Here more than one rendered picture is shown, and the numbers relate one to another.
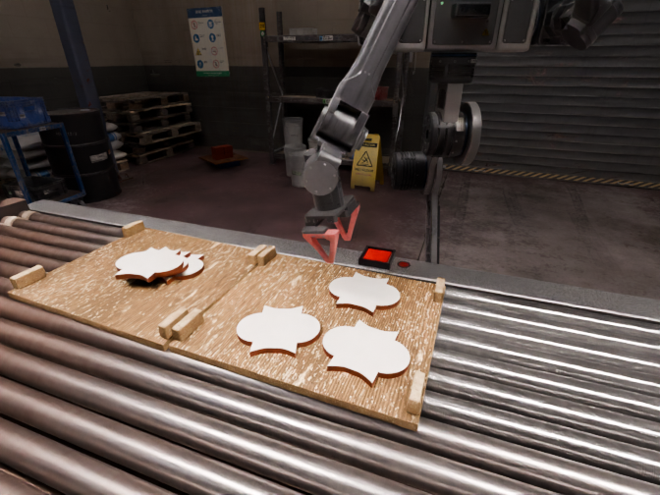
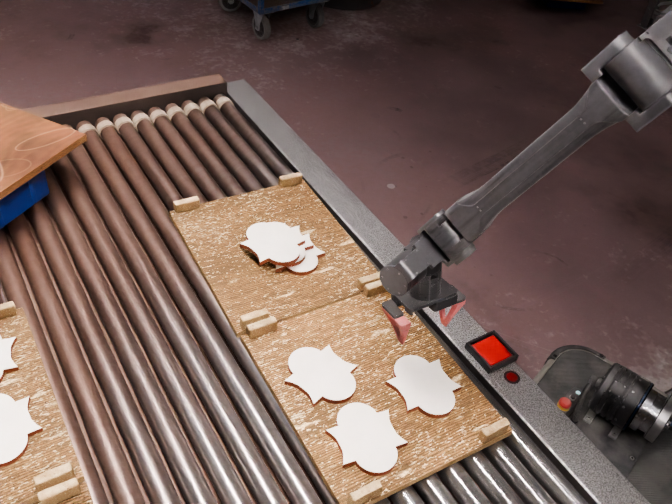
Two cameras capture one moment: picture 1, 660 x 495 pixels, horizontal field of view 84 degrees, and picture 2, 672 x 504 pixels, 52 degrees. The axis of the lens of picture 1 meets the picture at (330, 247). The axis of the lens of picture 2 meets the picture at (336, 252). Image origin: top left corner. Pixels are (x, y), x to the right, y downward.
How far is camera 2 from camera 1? 0.73 m
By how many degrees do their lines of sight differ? 31
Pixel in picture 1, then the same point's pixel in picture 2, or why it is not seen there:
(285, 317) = (333, 367)
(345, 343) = (356, 421)
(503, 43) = not seen: outside the picture
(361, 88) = (470, 219)
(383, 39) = (502, 189)
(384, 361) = (368, 457)
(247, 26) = not seen: outside the picture
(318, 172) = (393, 276)
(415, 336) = (421, 455)
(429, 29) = not seen: outside the picture
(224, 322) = (290, 340)
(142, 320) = (237, 300)
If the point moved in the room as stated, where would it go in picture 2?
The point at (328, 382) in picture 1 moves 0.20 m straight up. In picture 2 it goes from (318, 442) to (328, 368)
